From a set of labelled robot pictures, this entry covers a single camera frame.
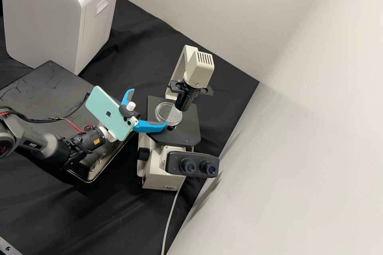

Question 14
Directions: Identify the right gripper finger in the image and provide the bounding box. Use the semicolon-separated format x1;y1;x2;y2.
132;119;168;134
120;88;136;109

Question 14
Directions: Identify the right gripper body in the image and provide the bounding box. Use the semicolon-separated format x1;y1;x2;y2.
100;126;120;144

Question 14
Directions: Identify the petri dish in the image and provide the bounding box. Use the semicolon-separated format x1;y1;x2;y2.
154;102;184;126

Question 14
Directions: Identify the cream microscope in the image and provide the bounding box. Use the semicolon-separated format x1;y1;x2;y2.
136;44;221;191

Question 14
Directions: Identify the black tray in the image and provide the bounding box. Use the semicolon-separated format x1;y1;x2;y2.
0;60;139;184

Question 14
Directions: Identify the white box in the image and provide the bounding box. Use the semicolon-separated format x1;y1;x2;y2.
0;0;121;76

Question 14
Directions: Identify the right wrist camera phone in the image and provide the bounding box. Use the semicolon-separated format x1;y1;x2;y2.
85;85;142;142

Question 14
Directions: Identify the black cable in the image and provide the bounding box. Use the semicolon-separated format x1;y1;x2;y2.
0;92;91;125

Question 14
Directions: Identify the grey cable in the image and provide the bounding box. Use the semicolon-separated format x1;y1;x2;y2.
160;188;184;255

